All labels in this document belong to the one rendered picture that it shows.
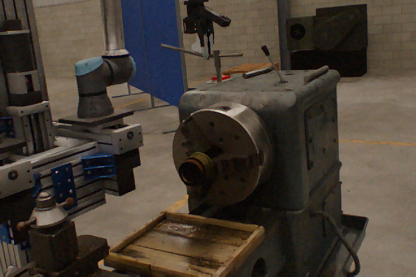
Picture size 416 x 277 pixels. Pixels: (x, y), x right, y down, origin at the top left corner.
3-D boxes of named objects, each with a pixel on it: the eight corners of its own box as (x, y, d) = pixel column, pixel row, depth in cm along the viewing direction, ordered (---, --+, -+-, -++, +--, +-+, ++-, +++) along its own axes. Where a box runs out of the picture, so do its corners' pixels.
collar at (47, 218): (50, 210, 104) (48, 197, 104) (75, 214, 100) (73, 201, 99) (21, 225, 98) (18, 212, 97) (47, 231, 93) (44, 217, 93)
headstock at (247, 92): (246, 150, 224) (240, 71, 216) (346, 157, 200) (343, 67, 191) (179, 196, 174) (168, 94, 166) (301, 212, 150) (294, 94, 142)
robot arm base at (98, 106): (69, 117, 192) (66, 93, 189) (99, 109, 203) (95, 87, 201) (92, 119, 182) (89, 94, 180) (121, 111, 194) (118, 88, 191)
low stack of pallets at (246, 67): (245, 82, 1048) (244, 63, 1039) (281, 82, 1008) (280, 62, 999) (221, 92, 940) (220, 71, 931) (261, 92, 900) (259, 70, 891)
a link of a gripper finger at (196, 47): (195, 60, 166) (193, 34, 164) (209, 60, 163) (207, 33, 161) (190, 61, 163) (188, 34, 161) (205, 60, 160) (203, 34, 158)
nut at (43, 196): (47, 202, 101) (44, 187, 100) (60, 204, 99) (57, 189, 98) (32, 209, 98) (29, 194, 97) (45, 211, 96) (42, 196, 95)
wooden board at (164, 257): (165, 221, 153) (164, 209, 152) (265, 238, 135) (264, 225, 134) (103, 266, 128) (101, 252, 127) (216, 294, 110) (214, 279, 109)
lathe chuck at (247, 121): (183, 180, 163) (190, 94, 154) (264, 208, 149) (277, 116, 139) (168, 189, 156) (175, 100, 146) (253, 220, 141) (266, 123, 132)
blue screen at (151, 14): (111, 97, 1017) (96, -13, 967) (146, 92, 1044) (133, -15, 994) (164, 134, 639) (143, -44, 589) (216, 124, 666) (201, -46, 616)
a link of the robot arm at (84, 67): (71, 93, 190) (66, 60, 187) (98, 87, 200) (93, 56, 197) (88, 93, 182) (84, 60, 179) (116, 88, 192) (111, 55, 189)
